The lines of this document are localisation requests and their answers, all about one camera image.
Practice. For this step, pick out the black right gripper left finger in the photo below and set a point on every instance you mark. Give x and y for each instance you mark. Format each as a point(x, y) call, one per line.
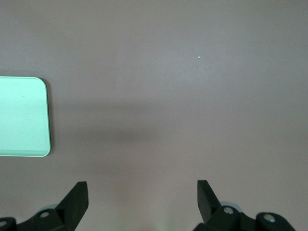
point(72, 207)

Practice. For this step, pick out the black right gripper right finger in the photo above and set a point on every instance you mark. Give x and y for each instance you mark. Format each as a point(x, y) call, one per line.
point(211, 211)

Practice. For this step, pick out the light green rectangular tray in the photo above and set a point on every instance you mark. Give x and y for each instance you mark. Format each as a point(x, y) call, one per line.
point(22, 115)

